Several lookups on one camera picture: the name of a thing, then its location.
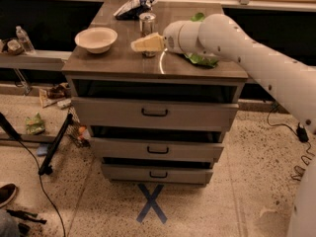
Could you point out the small container on ledge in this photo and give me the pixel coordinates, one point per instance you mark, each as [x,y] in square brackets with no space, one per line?
[11,47]

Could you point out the black tripod leg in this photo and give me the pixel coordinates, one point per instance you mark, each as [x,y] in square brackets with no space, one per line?
[45,168]

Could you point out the grey drawer cabinet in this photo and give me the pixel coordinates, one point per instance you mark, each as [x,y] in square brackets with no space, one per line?
[121,73]

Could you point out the silver redbull can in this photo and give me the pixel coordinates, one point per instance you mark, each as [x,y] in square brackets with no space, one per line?
[147,23]

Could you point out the snack wrappers on floor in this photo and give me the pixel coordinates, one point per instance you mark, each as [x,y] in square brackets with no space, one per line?
[48,97]

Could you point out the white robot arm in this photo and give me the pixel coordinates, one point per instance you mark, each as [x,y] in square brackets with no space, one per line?
[290,82]

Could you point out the black tool on floor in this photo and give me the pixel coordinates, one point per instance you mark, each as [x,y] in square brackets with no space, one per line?
[26,216]

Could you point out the clear water bottle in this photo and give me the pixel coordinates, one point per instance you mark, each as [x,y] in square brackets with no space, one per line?
[25,40]

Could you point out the green bag on floor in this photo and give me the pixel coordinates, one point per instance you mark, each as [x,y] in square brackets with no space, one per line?
[35,125]

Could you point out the black power adapter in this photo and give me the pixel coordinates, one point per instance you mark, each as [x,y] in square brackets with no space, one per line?
[301,134]

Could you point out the blue chip bag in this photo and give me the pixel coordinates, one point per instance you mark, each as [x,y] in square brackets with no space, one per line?
[133,8]

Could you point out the green chip bag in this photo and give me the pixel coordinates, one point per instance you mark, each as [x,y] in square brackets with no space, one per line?
[196,59]

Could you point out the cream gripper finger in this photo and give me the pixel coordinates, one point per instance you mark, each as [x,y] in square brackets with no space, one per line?
[153,42]

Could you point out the white bowl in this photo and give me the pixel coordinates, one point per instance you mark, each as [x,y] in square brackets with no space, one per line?
[96,40]

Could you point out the blue tape cross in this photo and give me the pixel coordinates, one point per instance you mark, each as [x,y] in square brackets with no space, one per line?
[151,203]

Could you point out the dark shoe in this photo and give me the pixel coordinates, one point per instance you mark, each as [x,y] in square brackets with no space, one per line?
[7,193]

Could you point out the top grey drawer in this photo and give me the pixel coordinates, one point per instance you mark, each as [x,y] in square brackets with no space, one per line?
[155,114]

